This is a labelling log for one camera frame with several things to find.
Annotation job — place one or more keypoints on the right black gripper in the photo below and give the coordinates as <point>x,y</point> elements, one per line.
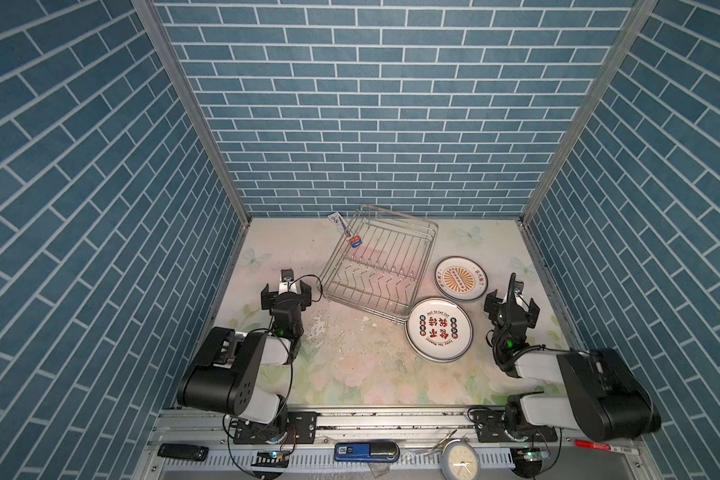
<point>494,306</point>

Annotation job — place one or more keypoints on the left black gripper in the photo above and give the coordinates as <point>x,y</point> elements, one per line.
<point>303,298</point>

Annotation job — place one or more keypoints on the thin red rim plate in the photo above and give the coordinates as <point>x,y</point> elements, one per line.
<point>460,278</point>

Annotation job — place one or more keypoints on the rearmost green rim plate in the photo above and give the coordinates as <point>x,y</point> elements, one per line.
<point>439,330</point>

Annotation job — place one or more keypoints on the metal wire dish rack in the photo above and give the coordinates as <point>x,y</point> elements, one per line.
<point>384,274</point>

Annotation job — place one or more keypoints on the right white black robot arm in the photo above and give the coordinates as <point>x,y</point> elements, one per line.
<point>602,398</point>

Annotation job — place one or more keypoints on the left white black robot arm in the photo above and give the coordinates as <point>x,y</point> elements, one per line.
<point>222,376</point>

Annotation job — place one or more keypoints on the round white clock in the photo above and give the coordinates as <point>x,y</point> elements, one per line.
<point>459,461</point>

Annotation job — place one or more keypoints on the blue black device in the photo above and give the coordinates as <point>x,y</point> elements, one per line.
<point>377,451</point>

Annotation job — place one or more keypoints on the red white marker pen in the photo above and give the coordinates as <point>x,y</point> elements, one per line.
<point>631,451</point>

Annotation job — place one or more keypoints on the black remote control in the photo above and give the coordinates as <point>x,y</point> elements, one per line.
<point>185,452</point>

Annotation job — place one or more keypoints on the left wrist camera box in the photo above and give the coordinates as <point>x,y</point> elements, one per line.
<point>287,282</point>

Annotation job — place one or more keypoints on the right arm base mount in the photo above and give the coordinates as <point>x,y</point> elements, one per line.
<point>494,426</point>

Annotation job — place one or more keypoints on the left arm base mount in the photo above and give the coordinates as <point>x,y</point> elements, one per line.
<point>298,427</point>

